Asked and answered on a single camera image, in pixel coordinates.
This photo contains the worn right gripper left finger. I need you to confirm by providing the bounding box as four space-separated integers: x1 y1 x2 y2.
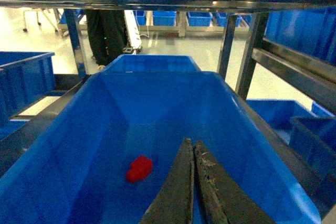
140 138 195 223

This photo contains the worn right gripper right finger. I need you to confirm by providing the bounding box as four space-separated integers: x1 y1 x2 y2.
194 140 275 223

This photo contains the red one-stud toy block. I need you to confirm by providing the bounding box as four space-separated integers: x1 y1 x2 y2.
125 155 153 184

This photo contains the large blue target crate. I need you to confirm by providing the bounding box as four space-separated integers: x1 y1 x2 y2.
1 72 321 223

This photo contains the blue crate behind target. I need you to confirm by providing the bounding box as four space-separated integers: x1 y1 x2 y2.
101 54 201 73

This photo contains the person in dark trousers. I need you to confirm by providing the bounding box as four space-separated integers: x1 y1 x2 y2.
85 9 128 71

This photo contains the blue crate at left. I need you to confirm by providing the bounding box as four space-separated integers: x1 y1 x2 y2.
1 51 56 139

